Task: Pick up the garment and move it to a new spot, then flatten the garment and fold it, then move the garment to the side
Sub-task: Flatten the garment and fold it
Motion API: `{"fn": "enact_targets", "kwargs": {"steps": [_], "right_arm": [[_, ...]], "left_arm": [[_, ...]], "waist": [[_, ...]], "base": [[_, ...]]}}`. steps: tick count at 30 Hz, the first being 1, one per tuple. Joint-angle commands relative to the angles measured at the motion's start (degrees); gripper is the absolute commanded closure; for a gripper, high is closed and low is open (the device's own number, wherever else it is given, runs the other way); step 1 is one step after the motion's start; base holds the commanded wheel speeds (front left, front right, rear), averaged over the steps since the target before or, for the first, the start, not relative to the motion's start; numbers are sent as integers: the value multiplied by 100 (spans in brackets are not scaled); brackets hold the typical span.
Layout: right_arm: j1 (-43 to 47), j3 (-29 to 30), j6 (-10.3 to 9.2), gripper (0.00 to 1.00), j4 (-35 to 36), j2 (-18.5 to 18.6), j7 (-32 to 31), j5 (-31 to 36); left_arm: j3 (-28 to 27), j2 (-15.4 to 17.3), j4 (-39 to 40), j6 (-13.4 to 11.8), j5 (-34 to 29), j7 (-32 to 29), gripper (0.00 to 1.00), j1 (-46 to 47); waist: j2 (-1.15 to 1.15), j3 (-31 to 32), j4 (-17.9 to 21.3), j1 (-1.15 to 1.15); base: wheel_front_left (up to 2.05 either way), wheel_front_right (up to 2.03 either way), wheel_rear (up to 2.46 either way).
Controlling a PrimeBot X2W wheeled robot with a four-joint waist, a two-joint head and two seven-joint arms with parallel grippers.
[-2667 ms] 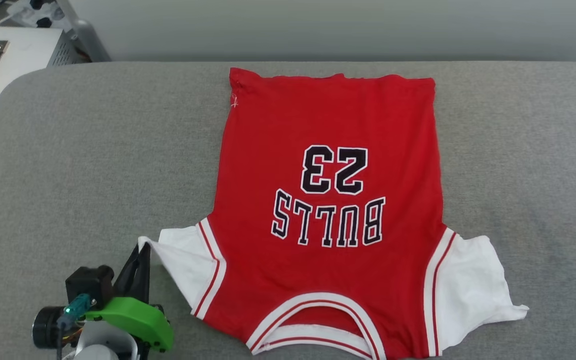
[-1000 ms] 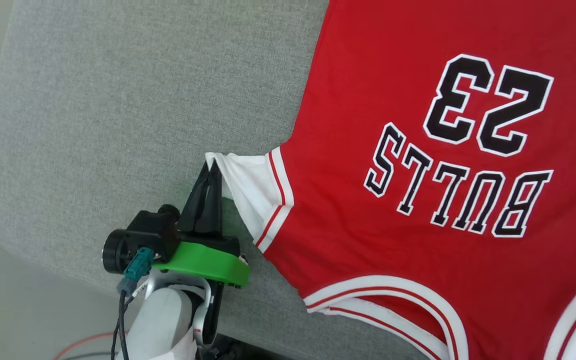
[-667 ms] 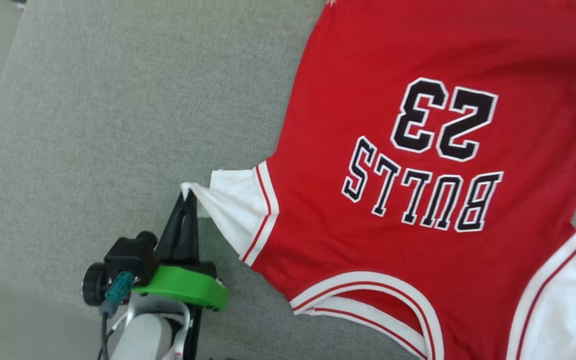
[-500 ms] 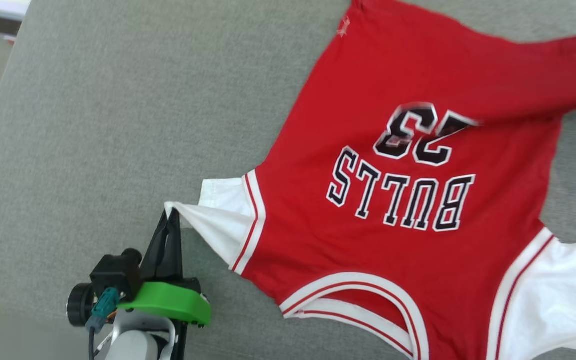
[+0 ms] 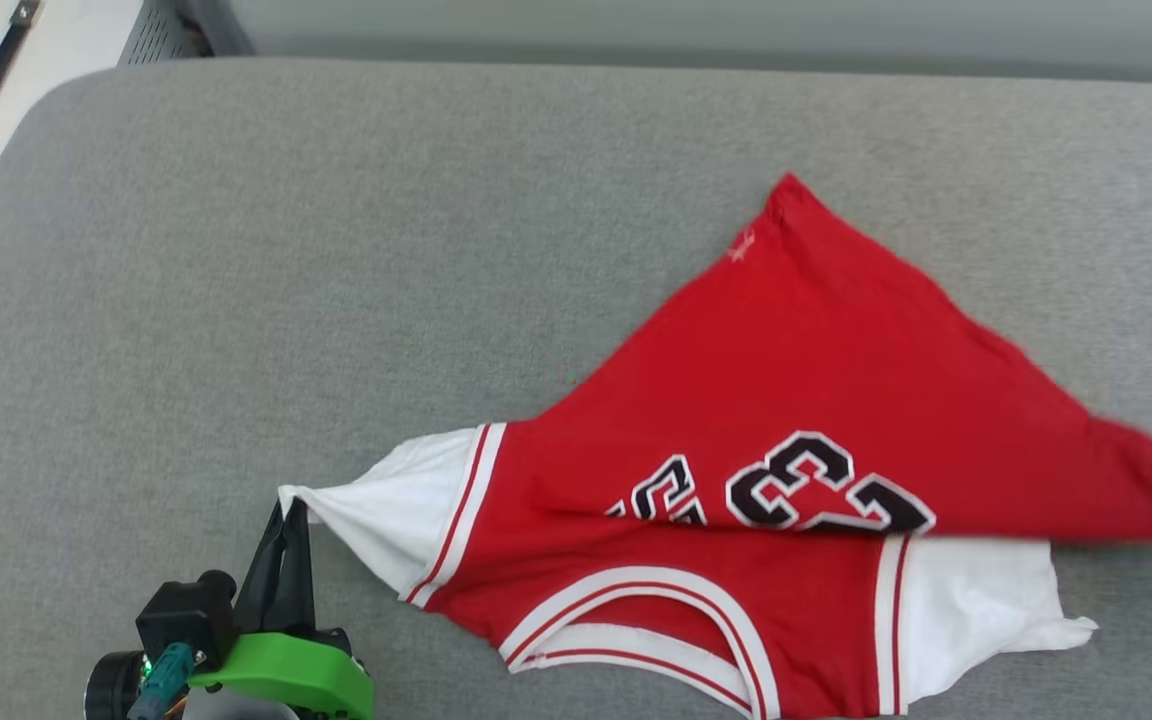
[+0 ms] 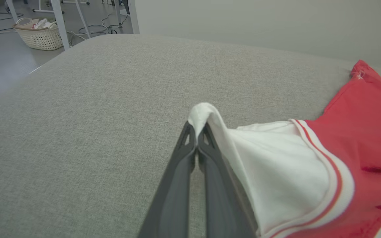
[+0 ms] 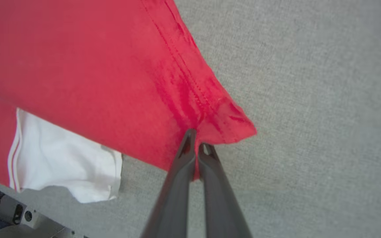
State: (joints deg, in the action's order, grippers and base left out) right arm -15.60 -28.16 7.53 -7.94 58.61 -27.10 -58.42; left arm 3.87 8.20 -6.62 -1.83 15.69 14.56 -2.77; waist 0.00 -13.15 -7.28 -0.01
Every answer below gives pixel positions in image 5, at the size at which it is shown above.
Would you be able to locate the white equipment case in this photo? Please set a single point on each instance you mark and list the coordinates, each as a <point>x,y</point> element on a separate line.
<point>66,50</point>

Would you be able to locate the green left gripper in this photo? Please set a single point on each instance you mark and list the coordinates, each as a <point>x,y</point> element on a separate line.
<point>286,665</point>

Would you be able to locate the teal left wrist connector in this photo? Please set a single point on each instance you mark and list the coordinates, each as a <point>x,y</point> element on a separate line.
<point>168,675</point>

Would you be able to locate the red white basketball jersey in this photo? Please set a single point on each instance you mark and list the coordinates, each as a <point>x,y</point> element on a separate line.
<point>786,400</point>

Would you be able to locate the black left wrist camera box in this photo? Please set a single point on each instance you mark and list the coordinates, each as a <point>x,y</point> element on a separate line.
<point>186,610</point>

